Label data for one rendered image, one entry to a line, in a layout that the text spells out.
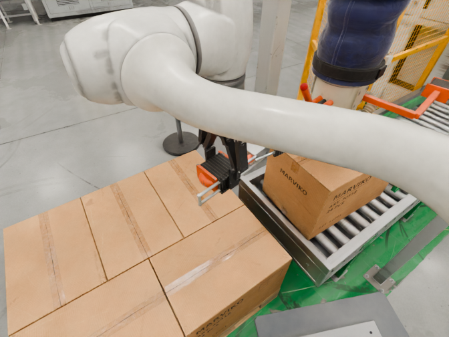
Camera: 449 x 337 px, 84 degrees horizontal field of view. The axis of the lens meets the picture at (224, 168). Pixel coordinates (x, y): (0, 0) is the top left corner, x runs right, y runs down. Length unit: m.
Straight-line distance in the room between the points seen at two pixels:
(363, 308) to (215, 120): 0.98
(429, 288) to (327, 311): 1.29
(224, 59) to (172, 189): 1.26
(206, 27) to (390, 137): 0.27
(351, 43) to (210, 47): 0.57
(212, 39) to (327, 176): 0.89
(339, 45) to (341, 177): 0.55
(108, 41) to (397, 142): 0.32
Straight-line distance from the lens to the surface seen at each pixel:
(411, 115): 1.05
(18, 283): 1.59
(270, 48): 2.10
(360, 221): 1.62
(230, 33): 0.42
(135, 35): 0.34
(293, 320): 1.05
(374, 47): 0.92
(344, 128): 0.27
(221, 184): 0.61
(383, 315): 1.17
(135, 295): 1.32
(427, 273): 2.35
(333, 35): 0.92
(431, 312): 2.22
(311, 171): 1.17
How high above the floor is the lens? 1.74
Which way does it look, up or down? 45 degrees down
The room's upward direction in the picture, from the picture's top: straight up
